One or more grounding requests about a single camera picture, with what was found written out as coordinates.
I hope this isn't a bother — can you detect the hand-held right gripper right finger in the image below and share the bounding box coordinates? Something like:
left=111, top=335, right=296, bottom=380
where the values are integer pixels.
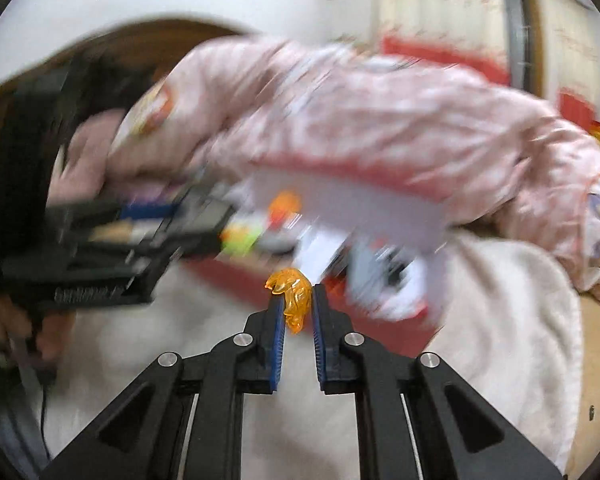
left=311, top=282, right=564, bottom=480

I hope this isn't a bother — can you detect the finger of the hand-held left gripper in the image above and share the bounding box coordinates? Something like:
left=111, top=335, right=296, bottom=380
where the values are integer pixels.
left=115, top=182, right=239, bottom=232
left=125, top=229, right=232, bottom=267

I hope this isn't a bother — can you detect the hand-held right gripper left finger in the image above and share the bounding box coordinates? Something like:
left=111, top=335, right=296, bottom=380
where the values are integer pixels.
left=40, top=292, right=287, bottom=480

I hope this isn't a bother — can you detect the orange translucent spiky toy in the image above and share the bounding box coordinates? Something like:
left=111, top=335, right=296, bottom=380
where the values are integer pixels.
left=264, top=268, right=314, bottom=337

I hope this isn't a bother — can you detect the red white cardboard box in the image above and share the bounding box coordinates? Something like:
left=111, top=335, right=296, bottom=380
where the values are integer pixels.
left=189, top=156, right=454, bottom=357

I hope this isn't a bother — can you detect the person's left hand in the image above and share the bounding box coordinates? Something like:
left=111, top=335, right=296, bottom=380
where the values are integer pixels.
left=0, top=294, right=77, bottom=377

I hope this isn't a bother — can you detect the pink fuzzy blanket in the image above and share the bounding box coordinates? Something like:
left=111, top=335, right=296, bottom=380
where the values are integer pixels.
left=54, top=109, right=132, bottom=202

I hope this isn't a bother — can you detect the orange ball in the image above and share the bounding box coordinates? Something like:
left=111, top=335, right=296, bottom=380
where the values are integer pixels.
left=269, top=190, right=303, bottom=226

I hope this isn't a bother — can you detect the wooden headboard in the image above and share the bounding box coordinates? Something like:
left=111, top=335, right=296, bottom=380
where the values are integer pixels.
left=0, top=16, right=253, bottom=107

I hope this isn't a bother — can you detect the white fleece blanket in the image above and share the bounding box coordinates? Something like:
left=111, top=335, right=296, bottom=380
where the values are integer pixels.
left=39, top=231, right=587, bottom=480

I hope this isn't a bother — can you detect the pink checkered quilt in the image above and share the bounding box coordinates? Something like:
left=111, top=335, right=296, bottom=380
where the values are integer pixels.
left=106, top=34, right=600, bottom=307

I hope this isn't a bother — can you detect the wide cream red curtain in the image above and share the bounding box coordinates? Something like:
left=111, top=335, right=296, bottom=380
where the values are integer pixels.
left=370, top=0, right=512, bottom=87

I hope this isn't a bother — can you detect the wooden framed window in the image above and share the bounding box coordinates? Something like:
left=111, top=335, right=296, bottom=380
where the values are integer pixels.
left=499, top=0, right=547, bottom=97

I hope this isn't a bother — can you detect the narrow cream red curtain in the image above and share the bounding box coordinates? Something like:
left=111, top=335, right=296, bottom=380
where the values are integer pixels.
left=544, top=0, right=600, bottom=127

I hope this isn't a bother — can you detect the black cable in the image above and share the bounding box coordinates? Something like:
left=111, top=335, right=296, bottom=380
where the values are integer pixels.
left=36, top=372, right=53, bottom=458

